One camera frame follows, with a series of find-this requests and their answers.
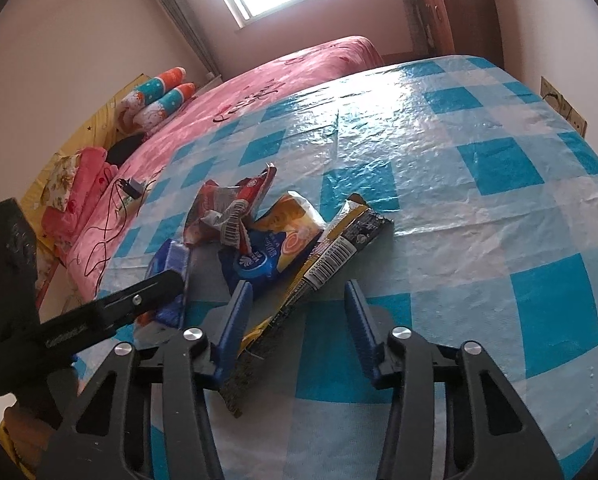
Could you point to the white bedside table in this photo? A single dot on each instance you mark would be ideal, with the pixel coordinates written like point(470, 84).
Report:
point(214, 80)

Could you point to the blue checkered tablecloth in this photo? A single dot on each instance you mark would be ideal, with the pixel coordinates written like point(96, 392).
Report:
point(479, 220)

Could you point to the black and yellow wrapper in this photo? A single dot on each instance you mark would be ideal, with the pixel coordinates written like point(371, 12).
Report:
point(329, 255)

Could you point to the black cloth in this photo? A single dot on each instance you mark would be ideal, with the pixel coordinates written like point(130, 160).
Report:
point(124, 147)

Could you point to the yellow and blue snack wrapper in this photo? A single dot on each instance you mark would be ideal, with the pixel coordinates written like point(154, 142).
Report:
point(289, 230)

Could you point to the wooden cabinet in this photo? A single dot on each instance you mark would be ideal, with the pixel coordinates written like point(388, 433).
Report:
point(464, 10)

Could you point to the blue packet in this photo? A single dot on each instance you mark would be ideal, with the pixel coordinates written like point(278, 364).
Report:
point(171, 260)

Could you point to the red snack wrapper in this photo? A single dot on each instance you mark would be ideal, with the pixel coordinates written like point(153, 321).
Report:
point(214, 200)

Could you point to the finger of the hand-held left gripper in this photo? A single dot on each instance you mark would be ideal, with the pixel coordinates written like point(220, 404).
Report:
point(144, 297)

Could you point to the person's left forearm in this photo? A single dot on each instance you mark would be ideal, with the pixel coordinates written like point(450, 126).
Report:
point(19, 440)

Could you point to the pink folded blanket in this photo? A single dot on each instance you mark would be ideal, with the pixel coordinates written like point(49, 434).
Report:
point(91, 170)

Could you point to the bed with pink sheet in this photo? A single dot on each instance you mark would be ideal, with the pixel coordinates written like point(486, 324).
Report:
point(239, 95)

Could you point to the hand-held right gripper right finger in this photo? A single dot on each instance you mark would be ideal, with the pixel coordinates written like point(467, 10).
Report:
point(361, 330)

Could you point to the yellow headboard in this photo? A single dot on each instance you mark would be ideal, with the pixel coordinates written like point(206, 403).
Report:
point(104, 115)

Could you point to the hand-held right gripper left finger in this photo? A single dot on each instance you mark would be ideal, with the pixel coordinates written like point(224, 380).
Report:
point(236, 320)

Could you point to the floral pillow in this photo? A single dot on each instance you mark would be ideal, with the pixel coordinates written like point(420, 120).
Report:
point(61, 180)

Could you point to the patterned bolster pillow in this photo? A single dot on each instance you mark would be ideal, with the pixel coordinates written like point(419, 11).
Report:
point(169, 102)
point(159, 82)

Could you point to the wall socket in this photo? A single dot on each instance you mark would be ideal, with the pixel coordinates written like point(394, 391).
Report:
point(564, 107)

